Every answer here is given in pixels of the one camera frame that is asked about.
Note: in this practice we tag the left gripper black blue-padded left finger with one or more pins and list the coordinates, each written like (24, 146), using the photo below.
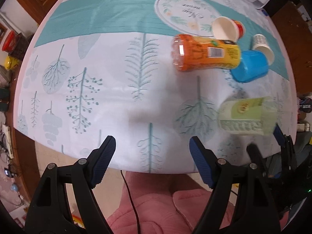
(64, 201)

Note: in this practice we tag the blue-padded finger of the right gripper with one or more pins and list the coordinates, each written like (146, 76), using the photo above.
(288, 156)

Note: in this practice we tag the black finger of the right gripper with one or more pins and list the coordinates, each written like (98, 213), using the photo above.
(257, 159)

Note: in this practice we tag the green milk tea bottle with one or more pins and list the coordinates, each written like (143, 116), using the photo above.
(251, 116)

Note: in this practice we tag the blue plastic cup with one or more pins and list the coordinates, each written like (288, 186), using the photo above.
(253, 65)

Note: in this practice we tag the checkered paper cup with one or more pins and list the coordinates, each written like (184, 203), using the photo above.
(260, 43)

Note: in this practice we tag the red paper cup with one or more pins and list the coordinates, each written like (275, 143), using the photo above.
(225, 28)

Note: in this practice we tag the pink fleece robe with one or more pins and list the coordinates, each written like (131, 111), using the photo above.
(159, 203)

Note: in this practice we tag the orange juice bottle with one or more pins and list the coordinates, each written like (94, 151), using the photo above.
(194, 52)

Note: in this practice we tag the teal patterned tablecloth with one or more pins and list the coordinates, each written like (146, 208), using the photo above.
(104, 67)

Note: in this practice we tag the yellow round object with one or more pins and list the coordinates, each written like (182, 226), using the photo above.
(11, 63)

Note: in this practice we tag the red tin can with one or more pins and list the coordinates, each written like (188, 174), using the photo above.
(11, 41)

